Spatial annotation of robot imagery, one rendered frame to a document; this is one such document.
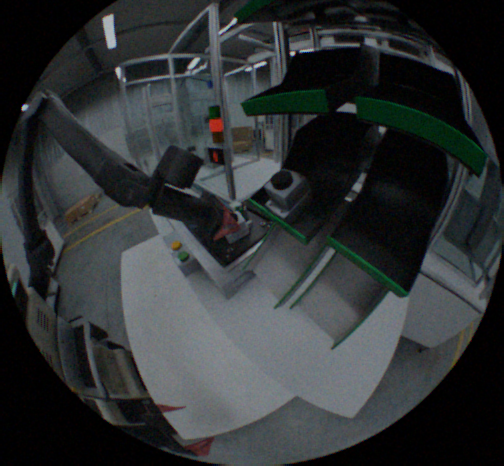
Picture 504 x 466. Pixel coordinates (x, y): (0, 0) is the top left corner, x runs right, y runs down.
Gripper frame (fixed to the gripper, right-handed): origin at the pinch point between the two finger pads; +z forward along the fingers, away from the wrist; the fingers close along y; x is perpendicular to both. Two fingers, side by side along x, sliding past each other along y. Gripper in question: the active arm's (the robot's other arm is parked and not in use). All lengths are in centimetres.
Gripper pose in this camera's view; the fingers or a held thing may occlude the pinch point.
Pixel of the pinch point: (233, 222)
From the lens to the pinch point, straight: 37.6
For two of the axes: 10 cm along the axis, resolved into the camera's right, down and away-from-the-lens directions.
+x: -6.0, 7.7, 2.4
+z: 6.2, 2.5, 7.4
